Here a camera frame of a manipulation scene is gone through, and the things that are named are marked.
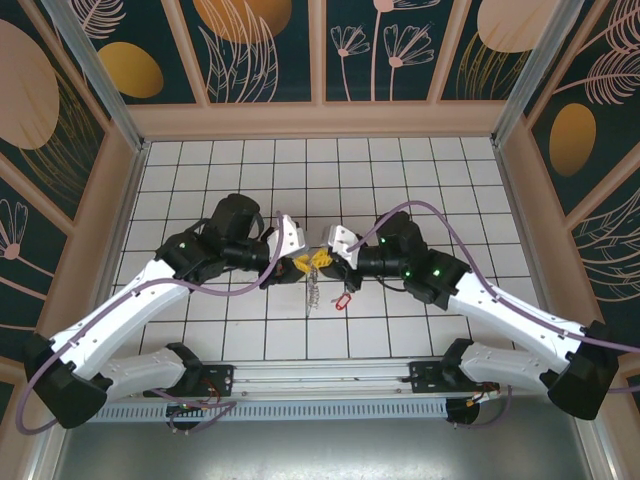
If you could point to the aluminium side frame rail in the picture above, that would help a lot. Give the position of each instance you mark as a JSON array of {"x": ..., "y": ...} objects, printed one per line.
[
  {"x": 597, "y": 450},
  {"x": 42, "y": 475}
]

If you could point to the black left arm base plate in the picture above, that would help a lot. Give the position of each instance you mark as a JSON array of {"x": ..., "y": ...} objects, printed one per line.
[{"x": 225, "y": 385}]

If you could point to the aluminium frame post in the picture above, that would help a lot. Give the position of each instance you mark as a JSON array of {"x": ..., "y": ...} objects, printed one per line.
[
  {"x": 535, "y": 75},
  {"x": 111, "y": 92}
]

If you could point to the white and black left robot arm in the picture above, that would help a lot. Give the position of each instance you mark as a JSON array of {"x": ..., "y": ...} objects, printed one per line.
[{"x": 115, "y": 315}]

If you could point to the aluminium mounting rail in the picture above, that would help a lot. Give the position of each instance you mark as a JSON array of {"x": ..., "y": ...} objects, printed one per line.
[{"x": 325, "y": 375}]

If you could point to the yellow power connector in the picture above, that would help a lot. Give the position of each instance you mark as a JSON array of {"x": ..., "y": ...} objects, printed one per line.
[{"x": 472, "y": 401}]

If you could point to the grey metal sheet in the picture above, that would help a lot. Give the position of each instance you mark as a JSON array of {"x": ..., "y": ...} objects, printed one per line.
[{"x": 325, "y": 450}]

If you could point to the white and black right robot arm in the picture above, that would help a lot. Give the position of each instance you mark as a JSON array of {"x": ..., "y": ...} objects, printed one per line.
[{"x": 510, "y": 310}]

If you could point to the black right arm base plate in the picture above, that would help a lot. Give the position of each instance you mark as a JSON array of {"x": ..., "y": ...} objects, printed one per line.
[{"x": 422, "y": 377}]

